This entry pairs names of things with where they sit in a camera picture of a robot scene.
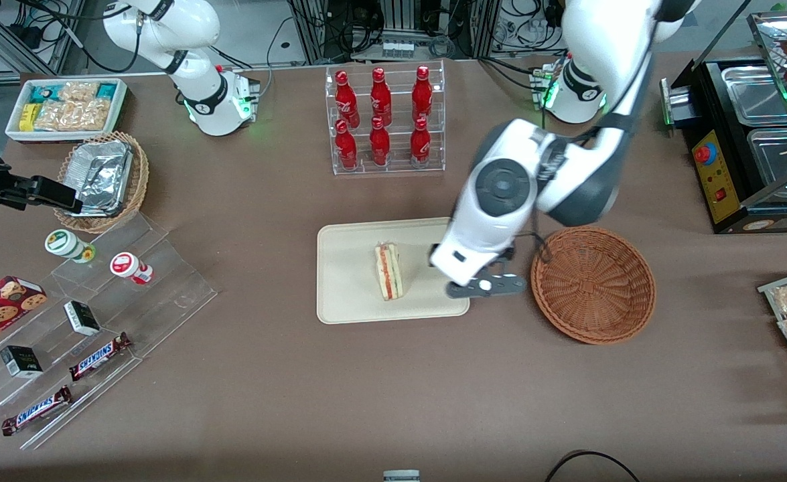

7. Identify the aluminium foil container stack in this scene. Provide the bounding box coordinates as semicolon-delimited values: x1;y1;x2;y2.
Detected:
62;140;133;217

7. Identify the aluminium frame rack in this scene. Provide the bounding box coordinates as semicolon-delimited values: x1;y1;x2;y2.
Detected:
288;0;501;65

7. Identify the snickers chocolate bar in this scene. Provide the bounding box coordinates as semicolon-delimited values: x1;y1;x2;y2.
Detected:
69;333;133;382
1;386;74;436

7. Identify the red cola bottle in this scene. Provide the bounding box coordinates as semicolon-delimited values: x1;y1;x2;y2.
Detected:
370;116;390;167
410;116;431;168
335;120;358;170
412;65;433;123
370;67;392;127
335;70;360;128

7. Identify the red lid yogurt bottle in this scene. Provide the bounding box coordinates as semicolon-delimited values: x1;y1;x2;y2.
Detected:
110;252;154;285

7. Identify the steel warmer pan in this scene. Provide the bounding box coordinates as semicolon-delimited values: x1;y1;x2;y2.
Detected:
746;127;787;189
720;66;787;127

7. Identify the black floor cable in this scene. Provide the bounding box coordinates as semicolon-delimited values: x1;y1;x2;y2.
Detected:
544;451;642;482

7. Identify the light wicker basket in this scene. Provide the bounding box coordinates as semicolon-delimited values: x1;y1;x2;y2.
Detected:
54;132;149;234

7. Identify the clear acrylic stepped stand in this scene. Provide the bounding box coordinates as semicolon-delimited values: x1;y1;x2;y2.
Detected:
0;213;218;451

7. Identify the beige plastic tray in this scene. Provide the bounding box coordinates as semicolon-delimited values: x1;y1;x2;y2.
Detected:
317;217;470;325

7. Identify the clear acrylic bottle rack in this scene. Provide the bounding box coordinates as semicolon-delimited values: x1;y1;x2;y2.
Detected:
325;60;446;176

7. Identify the small clear cracker bag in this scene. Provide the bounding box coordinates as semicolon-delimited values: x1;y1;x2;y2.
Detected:
58;82;100;102

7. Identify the green lid yogurt bottle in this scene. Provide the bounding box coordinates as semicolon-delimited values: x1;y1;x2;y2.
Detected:
45;230;96;264

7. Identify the triangle sandwich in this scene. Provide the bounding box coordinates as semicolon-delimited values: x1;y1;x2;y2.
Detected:
374;242;404;302

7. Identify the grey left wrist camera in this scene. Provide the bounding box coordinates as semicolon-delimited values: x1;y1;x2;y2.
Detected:
445;273;528;299

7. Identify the white snack bin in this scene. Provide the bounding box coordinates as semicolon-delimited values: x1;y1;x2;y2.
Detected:
5;78;129;144

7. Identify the brown wicker basket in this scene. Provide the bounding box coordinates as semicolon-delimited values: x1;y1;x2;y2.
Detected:
530;226;656;345

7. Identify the large clear cracker bag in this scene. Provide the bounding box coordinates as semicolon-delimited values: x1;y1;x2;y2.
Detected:
35;99;111;132

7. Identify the black food warmer machine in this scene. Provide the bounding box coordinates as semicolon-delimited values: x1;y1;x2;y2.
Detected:
660;10;787;235

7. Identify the small black green carton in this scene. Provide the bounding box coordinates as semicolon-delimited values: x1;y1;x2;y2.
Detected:
64;301;100;336
0;345;44;379

